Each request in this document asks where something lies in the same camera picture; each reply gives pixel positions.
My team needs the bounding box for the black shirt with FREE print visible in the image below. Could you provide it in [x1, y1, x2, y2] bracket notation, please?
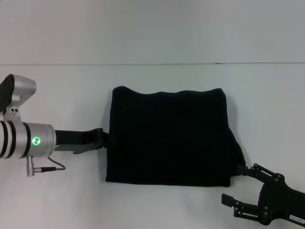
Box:
[105, 85, 247, 188]

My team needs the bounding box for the silver plug with black cable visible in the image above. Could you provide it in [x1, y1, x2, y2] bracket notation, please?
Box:
[25, 156, 66, 177]

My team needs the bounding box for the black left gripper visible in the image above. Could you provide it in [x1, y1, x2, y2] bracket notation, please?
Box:
[54, 128, 118, 155]

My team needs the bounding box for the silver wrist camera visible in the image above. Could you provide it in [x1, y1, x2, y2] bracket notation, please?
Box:
[0, 73, 37, 123]

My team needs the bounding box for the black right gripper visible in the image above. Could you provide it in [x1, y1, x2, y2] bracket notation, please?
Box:
[221, 163, 305, 227]

